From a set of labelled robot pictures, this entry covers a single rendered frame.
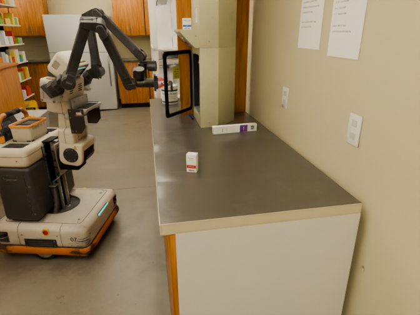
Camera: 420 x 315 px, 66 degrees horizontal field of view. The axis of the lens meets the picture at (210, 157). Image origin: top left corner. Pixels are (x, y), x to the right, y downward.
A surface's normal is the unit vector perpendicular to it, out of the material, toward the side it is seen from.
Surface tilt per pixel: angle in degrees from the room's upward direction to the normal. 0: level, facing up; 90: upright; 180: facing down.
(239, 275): 90
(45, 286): 0
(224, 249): 90
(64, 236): 90
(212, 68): 90
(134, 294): 0
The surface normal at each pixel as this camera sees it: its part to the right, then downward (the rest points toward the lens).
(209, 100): 0.18, 0.36
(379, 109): -0.98, 0.07
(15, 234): -0.07, 0.36
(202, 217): 0.00, -0.93
